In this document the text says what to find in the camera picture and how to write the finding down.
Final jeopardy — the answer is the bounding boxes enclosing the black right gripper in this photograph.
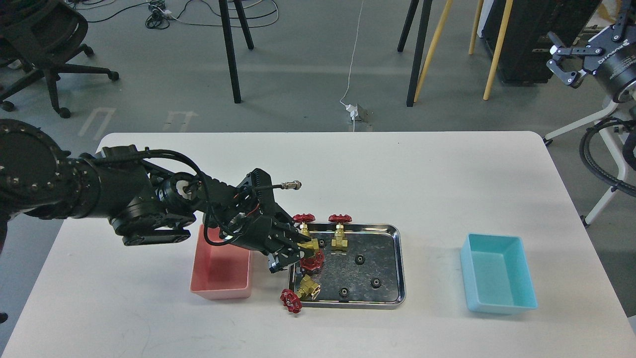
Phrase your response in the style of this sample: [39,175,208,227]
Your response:
[547,0,636,103]

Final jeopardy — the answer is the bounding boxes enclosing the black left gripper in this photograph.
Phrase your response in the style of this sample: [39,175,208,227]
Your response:
[219,168,315,273]

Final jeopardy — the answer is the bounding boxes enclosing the brass valve red handle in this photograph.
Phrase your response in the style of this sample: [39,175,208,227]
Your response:
[297,237,325,272]

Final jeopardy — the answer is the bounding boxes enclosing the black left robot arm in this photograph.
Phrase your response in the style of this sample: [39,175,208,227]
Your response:
[0,119,315,272]

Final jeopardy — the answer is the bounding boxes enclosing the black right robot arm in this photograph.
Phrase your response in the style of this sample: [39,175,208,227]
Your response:
[547,0,636,196]

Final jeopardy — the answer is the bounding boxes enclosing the brass valve top left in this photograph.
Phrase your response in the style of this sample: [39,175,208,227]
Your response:
[292,213,316,237]

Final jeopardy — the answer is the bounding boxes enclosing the brass valve top right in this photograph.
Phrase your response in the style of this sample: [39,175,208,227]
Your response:
[328,214,352,253]

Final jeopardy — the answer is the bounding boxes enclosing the brass valve bottom left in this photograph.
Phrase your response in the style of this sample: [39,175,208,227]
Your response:
[280,274,321,314]

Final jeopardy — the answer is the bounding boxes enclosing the pink plastic box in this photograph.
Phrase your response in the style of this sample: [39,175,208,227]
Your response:
[189,225,252,300]

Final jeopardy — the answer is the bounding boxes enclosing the small black gear bottom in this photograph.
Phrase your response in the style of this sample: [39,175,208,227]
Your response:
[338,287,349,301]

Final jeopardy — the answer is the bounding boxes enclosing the small black gear centre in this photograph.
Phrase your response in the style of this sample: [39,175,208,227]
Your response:
[354,254,366,265]

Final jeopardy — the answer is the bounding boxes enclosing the blue plastic box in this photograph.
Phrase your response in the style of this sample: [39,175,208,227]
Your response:
[460,233,538,315]

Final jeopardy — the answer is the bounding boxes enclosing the black equipment case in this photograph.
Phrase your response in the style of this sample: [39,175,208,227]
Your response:
[496,0,600,86]

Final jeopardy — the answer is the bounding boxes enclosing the stainless steel tray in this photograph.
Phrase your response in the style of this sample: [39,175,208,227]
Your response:
[302,222,406,309]

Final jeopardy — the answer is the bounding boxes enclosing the wooden easel legs right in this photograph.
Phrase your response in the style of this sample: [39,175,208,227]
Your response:
[469,0,515,101]

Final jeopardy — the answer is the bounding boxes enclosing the black and wooden easel legs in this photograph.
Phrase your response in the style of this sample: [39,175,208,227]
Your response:
[397,0,454,108]

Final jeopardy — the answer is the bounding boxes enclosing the white chair base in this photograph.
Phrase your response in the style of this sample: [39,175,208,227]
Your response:
[543,99,635,227]

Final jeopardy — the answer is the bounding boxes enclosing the black stool legs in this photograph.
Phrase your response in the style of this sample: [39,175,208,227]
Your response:
[218,0,255,104]

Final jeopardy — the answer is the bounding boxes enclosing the black office chair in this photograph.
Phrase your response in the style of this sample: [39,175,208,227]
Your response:
[1,0,120,118]

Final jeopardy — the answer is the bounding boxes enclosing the white cable with plug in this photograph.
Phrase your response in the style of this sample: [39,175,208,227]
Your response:
[340,0,366,132]

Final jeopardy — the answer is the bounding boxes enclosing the black floor cables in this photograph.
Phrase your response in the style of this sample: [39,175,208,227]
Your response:
[67,0,280,30]

